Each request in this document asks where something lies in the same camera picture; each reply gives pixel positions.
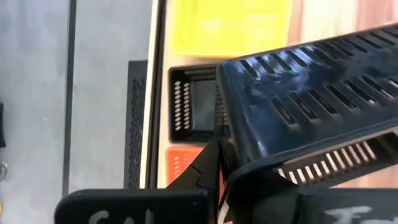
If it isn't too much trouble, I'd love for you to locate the red-orange plastic basket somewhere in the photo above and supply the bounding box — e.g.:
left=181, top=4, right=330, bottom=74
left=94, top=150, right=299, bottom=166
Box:
left=166, top=145, right=206, bottom=187

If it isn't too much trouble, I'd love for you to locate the black perforated metal panel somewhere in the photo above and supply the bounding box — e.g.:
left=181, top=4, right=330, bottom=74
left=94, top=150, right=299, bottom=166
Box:
left=123, top=60, right=149, bottom=190

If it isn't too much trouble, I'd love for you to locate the black plastic basket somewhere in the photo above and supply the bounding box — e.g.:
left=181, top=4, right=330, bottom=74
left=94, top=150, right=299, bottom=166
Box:
left=216, top=23, right=398, bottom=187
left=169, top=65, right=220, bottom=144

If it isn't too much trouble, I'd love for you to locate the yellow plastic basket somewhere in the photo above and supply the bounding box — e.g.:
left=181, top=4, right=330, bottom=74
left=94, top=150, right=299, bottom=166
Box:
left=169, top=0, right=293, bottom=58

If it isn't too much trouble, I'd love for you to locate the black aluminium table frame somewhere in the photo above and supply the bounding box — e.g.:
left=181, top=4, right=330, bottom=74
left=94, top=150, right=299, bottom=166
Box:
left=145, top=0, right=167, bottom=190

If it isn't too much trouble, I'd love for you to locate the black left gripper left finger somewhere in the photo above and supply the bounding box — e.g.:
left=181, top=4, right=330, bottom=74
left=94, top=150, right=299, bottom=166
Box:
left=54, top=136, right=220, bottom=224

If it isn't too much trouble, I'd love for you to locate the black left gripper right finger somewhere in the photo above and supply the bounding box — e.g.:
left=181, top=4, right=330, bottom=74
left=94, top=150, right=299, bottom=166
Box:
left=226, top=169, right=398, bottom=224

